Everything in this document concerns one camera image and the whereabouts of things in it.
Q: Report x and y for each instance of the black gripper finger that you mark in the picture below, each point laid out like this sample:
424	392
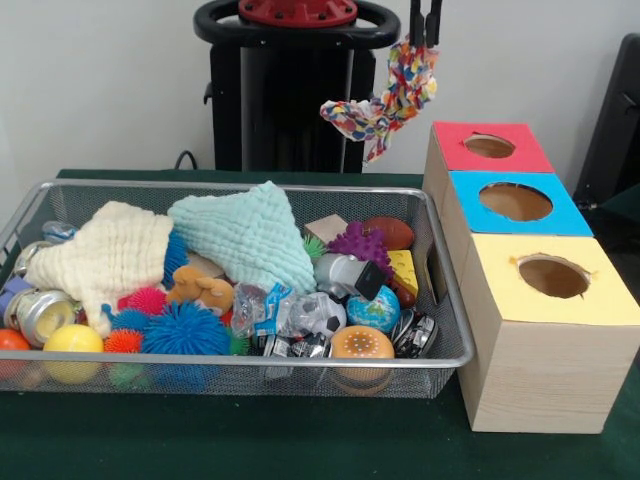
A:
434	22
416	22

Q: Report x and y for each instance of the multicoloured knotted cloth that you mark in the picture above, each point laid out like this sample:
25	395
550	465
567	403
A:
407	75

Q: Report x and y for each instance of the light blue muslin cloth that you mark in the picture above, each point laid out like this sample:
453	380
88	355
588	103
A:
240	235

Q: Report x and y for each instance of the shallow metal mesh bin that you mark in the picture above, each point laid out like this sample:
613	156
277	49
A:
300	361

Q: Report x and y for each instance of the wooden box with three holes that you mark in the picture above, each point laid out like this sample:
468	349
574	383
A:
540	380

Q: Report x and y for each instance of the brown toy football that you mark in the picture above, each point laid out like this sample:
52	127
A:
390	232

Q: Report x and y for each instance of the purple spiky ball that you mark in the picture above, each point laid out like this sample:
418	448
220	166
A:
360	245

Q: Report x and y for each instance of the yellow cheese toy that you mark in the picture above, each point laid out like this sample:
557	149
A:
404	272

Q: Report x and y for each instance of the dark green table cloth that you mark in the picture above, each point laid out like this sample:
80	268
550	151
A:
627	201
300	440

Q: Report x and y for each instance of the blue globe ball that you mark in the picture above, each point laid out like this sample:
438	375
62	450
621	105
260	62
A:
372	310

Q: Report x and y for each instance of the toy burger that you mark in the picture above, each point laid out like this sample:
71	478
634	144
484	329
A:
362	342

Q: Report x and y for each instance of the cream muslin cloth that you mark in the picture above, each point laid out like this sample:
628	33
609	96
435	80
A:
110	250

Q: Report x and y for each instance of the large blue spiky ball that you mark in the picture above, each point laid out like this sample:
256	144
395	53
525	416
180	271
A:
185	330

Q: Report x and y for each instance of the yellow smooth ball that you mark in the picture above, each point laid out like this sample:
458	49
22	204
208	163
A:
72	340

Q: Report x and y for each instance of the orange smooth ball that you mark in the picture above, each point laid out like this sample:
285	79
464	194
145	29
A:
12	341

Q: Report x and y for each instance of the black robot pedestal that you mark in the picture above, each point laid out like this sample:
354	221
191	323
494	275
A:
295	100

